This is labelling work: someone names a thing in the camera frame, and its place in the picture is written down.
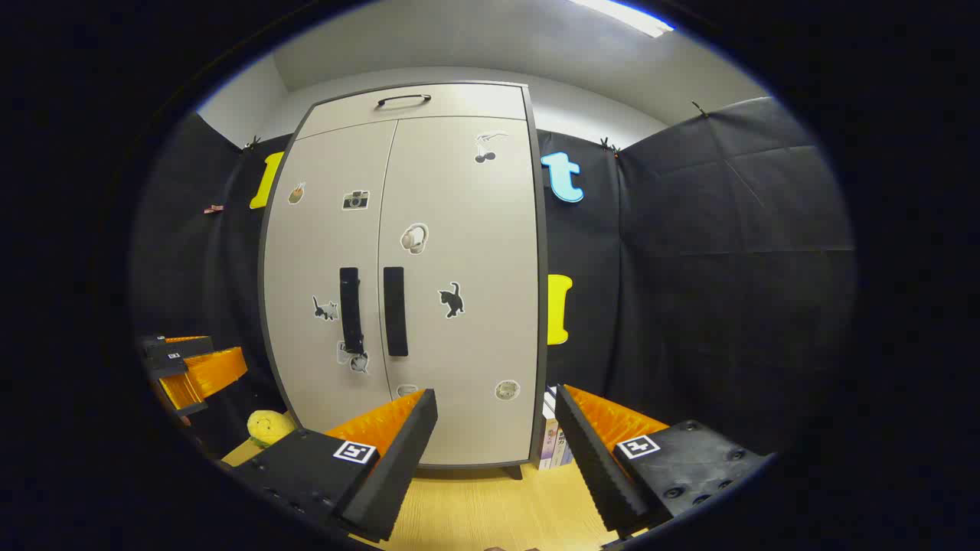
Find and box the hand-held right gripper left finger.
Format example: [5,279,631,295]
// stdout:
[226,388,439,544]

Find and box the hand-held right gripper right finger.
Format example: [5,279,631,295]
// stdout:
[554,384,773,536]

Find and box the grey double-door shoe cabinet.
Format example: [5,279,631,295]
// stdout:
[258,80,550,481]

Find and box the black door handle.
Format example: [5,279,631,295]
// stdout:
[339,267,364,355]
[383,266,410,357]

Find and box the cabinet door with camera sticker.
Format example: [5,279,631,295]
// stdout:
[263,120,398,434]

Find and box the cabinet door with headphone sticker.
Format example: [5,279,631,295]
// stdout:
[377,115,541,468]

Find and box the grey cabinet drawer front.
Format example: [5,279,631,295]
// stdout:
[295,83,529,140]

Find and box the colourful printed box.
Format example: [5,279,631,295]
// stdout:
[538,386,575,471]

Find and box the yellow plush toy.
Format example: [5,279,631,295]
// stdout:
[247,409,297,448]

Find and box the black backdrop cloth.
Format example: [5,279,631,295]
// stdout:
[130,96,857,460]

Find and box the ceiling light strip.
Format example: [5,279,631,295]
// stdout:
[570,0,675,37]

